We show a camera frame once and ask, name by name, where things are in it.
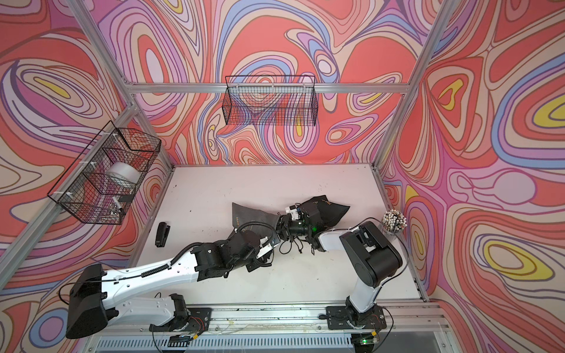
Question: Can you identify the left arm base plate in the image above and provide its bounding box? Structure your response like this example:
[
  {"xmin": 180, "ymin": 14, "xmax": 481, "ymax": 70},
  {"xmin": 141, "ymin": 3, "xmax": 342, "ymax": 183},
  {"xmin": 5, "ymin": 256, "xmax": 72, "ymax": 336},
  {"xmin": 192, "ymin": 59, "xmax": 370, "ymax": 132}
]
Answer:
[{"xmin": 149, "ymin": 307, "xmax": 213, "ymax": 334}]

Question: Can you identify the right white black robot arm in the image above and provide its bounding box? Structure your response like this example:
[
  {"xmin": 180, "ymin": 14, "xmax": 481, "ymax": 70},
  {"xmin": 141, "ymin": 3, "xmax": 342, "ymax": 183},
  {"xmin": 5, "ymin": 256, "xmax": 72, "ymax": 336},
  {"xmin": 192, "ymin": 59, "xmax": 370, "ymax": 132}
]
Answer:
[{"xmin": 275, "ymin": 202, "xmax": 403, "ymax": 320}]

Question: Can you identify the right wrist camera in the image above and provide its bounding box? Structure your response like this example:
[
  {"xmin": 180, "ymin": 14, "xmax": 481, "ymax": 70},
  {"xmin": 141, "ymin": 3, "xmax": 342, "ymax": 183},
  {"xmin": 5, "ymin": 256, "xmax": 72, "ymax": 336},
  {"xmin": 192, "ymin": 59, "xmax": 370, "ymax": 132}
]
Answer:
[{"xmin": 285, "ymin": 203, "xmax": 306, "ymax": 222}]

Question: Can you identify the metal cup of pencils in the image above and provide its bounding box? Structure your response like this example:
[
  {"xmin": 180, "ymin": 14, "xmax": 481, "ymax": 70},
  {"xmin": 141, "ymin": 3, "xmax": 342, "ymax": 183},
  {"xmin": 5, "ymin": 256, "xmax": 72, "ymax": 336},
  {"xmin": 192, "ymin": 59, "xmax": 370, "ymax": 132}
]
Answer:
[{"xmin": 381, "ymin": 210, "xmax": 408, "ymax": 233}]

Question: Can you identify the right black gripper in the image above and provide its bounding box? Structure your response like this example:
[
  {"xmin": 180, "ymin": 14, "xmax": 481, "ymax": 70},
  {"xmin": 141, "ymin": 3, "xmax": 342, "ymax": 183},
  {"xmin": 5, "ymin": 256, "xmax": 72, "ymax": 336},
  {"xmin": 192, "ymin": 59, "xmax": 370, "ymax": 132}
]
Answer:
[{"xmin": 266, "ymin": 213, "xmax": 311, "ymax": 242}]

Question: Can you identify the left black wire basket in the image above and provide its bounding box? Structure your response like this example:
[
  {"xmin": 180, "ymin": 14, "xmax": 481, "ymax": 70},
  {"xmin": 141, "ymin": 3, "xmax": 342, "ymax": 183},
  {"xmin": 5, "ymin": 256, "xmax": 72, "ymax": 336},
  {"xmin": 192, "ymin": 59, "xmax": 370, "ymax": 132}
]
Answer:
[{"xmin": 47, "ymin": 122, "xmax": 161, "ymax": 225}]

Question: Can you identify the black hair dryer pouch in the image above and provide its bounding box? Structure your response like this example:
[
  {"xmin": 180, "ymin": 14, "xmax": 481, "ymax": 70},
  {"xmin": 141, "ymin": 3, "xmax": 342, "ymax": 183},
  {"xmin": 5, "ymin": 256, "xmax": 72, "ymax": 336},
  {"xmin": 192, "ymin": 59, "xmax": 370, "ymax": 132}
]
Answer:
[{"xmin": 300, "ymin": 195, "xmax": 350, "ymax": 229}]

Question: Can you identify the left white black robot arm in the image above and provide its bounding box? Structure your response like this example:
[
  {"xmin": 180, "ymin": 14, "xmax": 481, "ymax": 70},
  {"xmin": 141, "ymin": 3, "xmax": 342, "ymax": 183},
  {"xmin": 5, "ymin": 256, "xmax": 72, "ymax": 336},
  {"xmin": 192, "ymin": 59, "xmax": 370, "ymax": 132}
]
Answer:
[{"xmin": 65, "ymin": 228, "xmax": 280, "ymax": 339}]

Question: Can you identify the back black wire basket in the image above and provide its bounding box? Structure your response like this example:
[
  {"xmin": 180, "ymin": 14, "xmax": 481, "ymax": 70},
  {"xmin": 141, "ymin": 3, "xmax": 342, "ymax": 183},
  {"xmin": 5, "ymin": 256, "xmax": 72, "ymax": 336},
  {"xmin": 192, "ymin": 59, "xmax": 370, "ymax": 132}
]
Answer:
[{"xmin": 222, "ymin": 74, "xmax": 319, "ymax": 127}]

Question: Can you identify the black wire basket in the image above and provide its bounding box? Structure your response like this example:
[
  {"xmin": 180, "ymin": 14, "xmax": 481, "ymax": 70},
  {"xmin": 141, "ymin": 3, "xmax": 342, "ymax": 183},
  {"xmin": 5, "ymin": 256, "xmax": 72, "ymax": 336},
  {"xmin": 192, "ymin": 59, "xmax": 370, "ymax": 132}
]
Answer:
[
  {"xmin": 222, "ymin": 74, "xmax": 319, "ymax": 127},
  {"xmin": 47, "ymin": 122, "xmax": 161, "ymax": 225}
]

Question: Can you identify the grey hair dryer pouch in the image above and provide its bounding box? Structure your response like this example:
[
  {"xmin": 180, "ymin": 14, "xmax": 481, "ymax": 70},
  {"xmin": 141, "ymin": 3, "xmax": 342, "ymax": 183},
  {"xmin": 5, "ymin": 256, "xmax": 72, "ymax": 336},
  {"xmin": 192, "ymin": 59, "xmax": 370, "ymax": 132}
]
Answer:
[{"xmin": 232, "ymin": 203, "xmax": 279, "ymax": 238}]

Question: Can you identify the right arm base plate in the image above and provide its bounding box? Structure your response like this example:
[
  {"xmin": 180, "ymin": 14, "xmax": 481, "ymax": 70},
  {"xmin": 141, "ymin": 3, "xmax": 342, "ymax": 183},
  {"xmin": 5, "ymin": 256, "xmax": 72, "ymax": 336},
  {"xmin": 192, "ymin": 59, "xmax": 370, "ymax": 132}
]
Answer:
[{"xmin": 319, "ymin": 305, "xmax": 387, "ymax": 332}]

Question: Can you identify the silver tape roll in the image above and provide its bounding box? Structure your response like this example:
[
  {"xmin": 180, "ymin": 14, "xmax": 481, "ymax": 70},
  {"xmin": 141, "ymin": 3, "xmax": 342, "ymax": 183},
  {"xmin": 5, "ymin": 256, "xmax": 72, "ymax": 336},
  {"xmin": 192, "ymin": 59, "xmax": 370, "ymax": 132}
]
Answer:
[{"xmin": 105, "ymin": 162, "xmax": 141, "ymax": 188}]

